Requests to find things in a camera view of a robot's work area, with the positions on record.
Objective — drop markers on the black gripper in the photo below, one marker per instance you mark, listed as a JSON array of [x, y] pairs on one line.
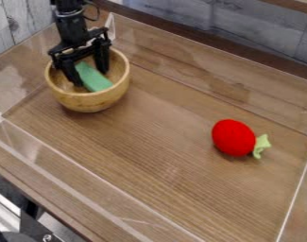
[[78, 40]]

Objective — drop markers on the green rectangular stick block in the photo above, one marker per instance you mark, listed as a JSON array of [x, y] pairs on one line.
[[94, 81]]

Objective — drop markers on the brown wooden bowl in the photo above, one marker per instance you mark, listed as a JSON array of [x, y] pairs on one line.
[[75, 98]]

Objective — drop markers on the red knitted strawberry toy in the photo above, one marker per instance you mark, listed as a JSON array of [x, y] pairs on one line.
[[235, 139]]

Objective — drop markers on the clear acrylic corner bracket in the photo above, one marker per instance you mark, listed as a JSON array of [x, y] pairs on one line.
[[110, 26]]

